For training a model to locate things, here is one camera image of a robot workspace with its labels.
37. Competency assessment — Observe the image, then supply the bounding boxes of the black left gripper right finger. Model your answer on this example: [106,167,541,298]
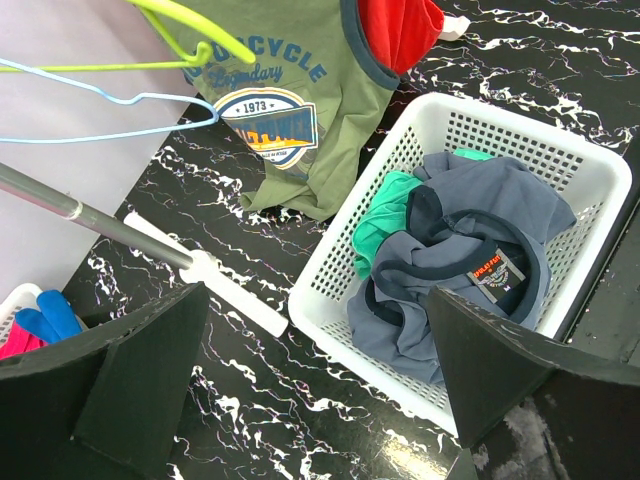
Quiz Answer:
[425,288,639,479]

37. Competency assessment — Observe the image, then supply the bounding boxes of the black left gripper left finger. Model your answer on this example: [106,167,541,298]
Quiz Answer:
[1,284,209,479]

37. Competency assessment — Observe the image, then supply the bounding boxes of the navy blue tank top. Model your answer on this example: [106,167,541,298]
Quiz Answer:
[347,157,576,384]

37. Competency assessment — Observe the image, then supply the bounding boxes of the light blue wire hanger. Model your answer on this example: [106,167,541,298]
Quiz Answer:
[0,56,221,146]

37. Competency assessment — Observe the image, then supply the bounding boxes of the lime green hanger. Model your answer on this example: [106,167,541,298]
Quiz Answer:
[1,1,255,74]

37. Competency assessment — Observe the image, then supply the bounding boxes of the olive green tank top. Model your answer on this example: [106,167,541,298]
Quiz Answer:
[185,1,399,221]

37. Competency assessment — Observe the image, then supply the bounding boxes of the red tank top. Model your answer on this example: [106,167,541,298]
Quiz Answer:
[358,0,445,75]

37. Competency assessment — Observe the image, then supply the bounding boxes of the folded clothes stack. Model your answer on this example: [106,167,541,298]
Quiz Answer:
[0,288,84,360]

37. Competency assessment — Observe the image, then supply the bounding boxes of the small white basket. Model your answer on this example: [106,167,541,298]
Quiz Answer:
[0,282,91,346]

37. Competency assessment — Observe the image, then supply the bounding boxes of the metal clothes rack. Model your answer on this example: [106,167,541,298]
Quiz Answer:
[0,13,472,339]

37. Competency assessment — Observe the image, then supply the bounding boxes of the white plastic mesh basket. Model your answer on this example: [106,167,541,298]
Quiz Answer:
[288,93,637,434]

